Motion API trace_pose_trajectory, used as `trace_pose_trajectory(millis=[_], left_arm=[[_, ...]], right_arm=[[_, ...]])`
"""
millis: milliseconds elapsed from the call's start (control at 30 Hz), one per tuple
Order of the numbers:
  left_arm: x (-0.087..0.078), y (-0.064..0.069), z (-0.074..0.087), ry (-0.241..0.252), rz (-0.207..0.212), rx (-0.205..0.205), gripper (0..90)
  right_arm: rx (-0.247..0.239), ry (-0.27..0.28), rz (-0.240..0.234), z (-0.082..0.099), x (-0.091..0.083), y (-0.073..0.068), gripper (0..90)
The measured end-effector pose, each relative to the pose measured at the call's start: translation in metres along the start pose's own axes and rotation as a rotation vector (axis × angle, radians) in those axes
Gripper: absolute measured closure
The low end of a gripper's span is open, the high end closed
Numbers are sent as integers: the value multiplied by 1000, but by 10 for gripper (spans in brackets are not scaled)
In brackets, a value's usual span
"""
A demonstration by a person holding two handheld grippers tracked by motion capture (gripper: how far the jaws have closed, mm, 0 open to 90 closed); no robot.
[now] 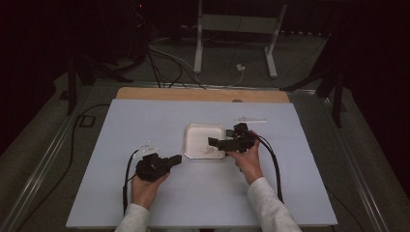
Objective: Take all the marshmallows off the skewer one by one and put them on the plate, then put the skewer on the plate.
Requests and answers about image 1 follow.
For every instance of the person's right hand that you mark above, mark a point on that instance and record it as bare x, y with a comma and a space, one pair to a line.
249, 164

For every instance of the white plug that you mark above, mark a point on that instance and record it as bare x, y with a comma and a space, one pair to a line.
240, 68

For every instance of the white square tray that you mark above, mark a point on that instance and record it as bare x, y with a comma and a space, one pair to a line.
198, 138

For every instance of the person's left hand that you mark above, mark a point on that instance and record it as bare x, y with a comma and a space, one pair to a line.
145, 193

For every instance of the white marshmallow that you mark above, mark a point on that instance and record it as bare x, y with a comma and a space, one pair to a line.
206, 149

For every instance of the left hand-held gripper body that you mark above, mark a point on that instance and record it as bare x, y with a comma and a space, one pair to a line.
151, 167

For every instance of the black floor socket plate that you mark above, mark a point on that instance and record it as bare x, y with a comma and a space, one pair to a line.
87, 121

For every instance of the white metal stand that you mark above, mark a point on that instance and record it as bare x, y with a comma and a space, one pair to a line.
238, 24

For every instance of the black tripod stand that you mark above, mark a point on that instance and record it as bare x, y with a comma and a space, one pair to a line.
71, 90
337, 103

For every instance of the light blue table mat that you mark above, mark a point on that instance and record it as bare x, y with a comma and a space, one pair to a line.
180, 199

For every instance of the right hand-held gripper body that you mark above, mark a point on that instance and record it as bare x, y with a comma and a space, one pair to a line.
241, 141

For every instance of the metal floor rail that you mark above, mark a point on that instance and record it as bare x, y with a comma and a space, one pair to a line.
354, 167
48, 151

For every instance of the dark equipment rack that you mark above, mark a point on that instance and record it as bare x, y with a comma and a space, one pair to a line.
140, 29

